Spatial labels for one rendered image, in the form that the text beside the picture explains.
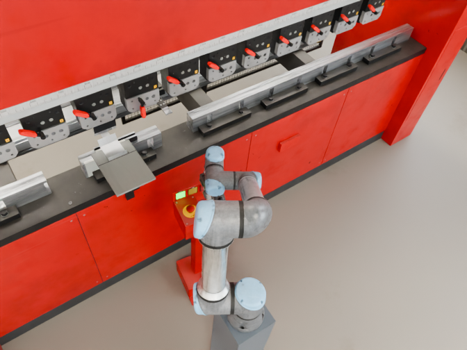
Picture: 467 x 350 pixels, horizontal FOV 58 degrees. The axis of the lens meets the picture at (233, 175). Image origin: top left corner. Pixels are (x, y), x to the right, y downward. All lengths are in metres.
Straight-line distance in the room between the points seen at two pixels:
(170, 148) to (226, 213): 0.93
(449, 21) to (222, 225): 2.20
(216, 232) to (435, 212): 2.36
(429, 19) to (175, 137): 1.83
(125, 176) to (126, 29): 0.61
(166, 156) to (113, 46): 0.65
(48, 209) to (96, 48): 0.75
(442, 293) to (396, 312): 0.35
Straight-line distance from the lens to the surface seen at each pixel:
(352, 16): 2.49
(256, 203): 1.30
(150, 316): 2.63
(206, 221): 1.25
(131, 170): 1.89
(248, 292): 1.59
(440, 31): 3.11
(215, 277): 1.46
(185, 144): 2.14
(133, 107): 1.86
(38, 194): 2.02
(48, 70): 1.62
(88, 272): 2.47
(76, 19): 1.55
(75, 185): 2.05
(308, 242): 2.91
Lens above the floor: 2.46
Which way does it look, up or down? 52 degrees down
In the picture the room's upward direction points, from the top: 7 degrees clockwise
